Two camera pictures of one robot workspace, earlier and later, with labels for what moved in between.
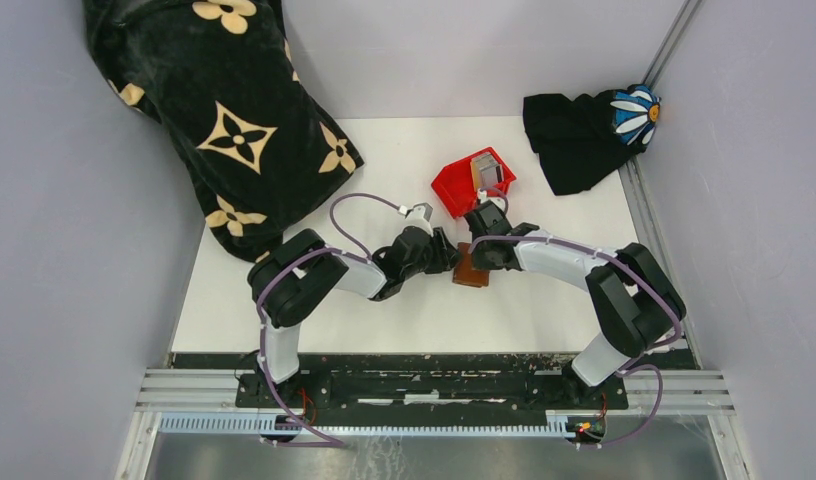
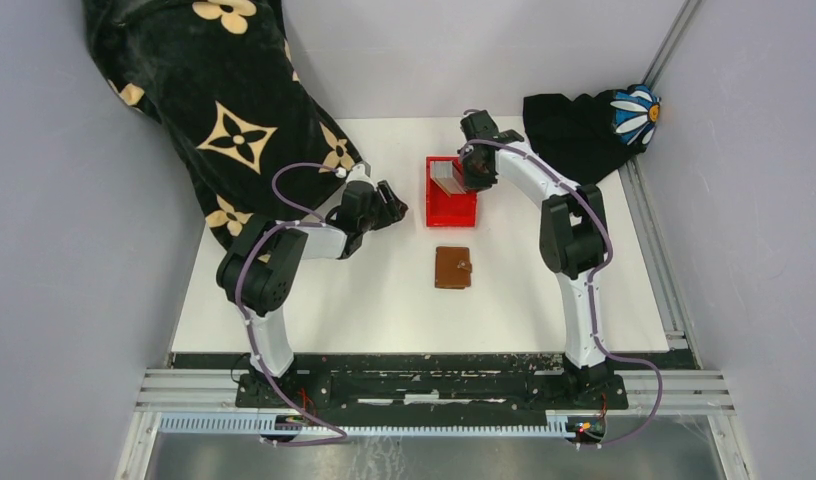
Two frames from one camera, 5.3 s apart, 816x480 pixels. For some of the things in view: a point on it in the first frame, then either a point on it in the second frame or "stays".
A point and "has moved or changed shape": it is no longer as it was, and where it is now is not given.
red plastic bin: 454,184 has moved or changed shape
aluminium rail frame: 203,402 stays
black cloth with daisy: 583,141 stays
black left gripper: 446,255 → 394,209
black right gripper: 482,263 → 477,183
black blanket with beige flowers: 226,81 stays
